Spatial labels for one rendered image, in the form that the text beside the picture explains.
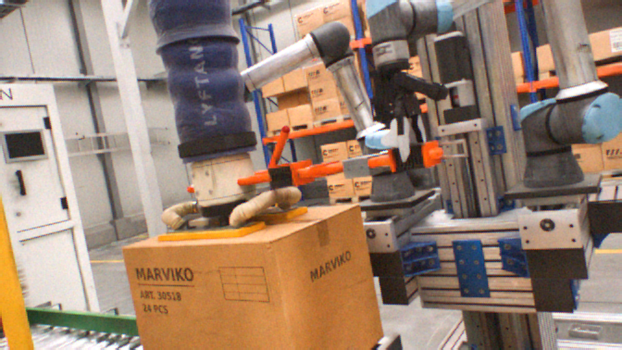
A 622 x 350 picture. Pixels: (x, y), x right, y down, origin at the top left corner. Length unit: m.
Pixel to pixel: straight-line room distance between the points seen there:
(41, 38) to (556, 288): 10.71
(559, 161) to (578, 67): 0.26
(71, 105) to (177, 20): 9.86
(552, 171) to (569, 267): 0.25
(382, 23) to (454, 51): 0.58
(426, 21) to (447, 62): 0.51
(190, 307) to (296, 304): 0.34
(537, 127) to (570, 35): 0.25
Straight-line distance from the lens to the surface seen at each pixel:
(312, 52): 1.62
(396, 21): 1.05
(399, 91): 1.04
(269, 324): 1.16
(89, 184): 11.05
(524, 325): 1.80
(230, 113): 1.32
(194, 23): 1.35
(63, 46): 11.47
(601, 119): 1.33
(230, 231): 1.22
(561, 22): 1.35
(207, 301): 1.29
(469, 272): 1.54
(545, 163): 1.44
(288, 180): 1.18
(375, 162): 1.06
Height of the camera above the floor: 1.27
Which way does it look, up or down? 3 degrees down
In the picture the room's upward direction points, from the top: 10 degrees counter-clockwise
